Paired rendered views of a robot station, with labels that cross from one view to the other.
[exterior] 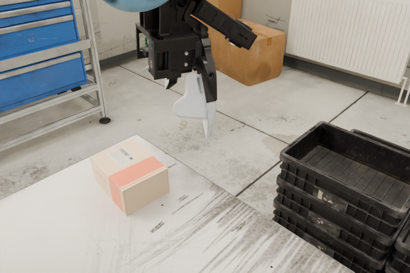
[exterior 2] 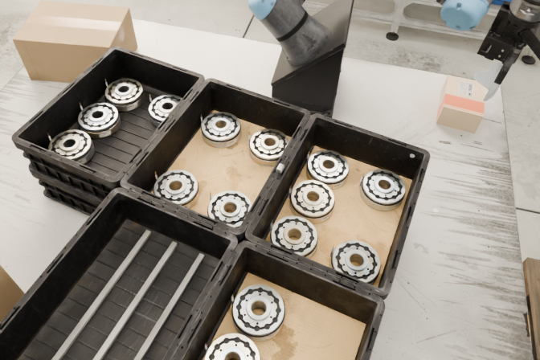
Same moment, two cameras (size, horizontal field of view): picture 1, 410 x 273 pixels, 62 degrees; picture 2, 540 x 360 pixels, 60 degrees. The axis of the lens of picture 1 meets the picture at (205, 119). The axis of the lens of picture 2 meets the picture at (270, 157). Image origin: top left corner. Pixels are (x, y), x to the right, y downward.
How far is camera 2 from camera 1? 0.79 m
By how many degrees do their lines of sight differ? 46
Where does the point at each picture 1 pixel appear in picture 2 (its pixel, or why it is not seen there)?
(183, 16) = (513, 31)
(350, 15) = not seen: outside the picture
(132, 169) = (463, 100)
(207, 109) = (491, 86)
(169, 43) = (494, 41)
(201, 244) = (456, 169)
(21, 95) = not seen: outside the picture
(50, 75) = not seen: outside the picture
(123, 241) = (421, 132)
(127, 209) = (439, 120)
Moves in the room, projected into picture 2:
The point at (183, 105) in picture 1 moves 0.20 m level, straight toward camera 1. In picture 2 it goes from (480, 75) to (419, 108)
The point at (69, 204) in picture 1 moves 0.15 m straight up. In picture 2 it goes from (415, 93) to (428, 57)
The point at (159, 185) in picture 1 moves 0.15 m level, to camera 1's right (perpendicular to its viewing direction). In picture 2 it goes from (469, 123) to (508, 155)
